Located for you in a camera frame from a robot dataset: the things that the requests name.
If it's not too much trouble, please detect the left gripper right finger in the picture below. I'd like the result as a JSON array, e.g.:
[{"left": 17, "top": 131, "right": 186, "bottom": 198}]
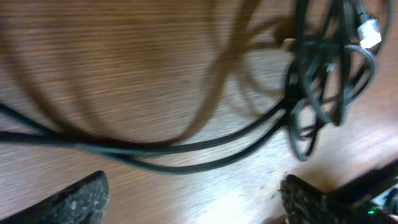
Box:
[{"left": 280, "top": 175, "right": 373, "bottom": 224}]

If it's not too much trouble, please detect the black USB cable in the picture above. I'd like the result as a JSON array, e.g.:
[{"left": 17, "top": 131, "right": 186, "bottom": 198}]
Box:
[{"left": 0, "top": 0, "right": 393, "bottom": 175}]

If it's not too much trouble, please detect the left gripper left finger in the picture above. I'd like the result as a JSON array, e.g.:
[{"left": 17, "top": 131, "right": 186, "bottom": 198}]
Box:
[{"left": 1, "top": 170, "right": 109, "bottom": 224}]

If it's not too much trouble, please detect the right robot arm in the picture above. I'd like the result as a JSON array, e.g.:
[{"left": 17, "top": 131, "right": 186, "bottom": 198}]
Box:
[{"left": 330, "top": 160, "right": 397, "bottom": 224}]

